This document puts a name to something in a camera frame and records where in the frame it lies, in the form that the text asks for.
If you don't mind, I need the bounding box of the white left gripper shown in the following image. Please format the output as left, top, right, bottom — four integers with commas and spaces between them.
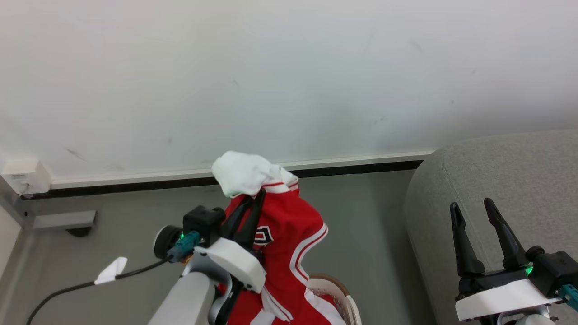
194, 188, 267, 294

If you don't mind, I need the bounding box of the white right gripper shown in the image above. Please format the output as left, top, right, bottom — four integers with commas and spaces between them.
449, 198, 563, 323

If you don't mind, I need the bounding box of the red basketball jersey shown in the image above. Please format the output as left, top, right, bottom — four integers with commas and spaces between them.
217, 178, 348, 325

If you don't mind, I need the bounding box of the white cloth garment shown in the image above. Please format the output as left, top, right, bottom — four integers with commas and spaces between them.
211, 150, 292, 198

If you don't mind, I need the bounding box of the white perforated laundry basket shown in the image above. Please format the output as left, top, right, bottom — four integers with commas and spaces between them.
307, 273, 362, 325

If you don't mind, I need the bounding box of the grey fabric sofa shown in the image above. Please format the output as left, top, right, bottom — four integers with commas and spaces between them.
403, 130, 578, 325

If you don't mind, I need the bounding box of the white and black baseboard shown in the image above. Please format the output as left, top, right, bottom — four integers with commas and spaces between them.
20, 150, 436, 200

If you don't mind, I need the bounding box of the teal left cable connector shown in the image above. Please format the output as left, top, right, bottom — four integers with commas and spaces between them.
167, 230, 202, 264

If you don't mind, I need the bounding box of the teal cable connector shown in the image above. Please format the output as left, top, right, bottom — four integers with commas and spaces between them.
558, 284, 578, 313
167, 230, 202, 264

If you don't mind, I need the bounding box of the teal right cable connector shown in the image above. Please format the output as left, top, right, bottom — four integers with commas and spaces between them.
558, 284, 578, 313

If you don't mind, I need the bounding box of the white cable tag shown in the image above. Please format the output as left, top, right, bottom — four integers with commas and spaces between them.
94, 256, 128, 286

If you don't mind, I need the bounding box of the thin black cable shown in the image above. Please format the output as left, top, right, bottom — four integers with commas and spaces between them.
26, 257, 181, 325

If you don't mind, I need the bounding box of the white wall socket box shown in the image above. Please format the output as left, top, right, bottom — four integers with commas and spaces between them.
2, 158, 52, 195

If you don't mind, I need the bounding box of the grey metal door frame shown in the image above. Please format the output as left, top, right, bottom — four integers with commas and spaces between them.
0, 174, 36, 231

